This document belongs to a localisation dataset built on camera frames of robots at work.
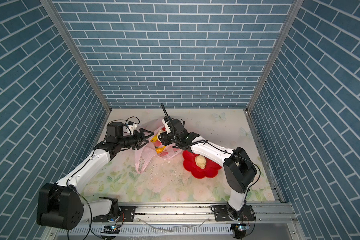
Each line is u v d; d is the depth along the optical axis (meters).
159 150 0.96
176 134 0.64
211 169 0.86
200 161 0.87
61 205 0.40
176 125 0.65
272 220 0.76
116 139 0.64
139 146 0.76
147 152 0.86
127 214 0.74
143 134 0.73
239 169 0.46
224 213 0.75
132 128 0.78
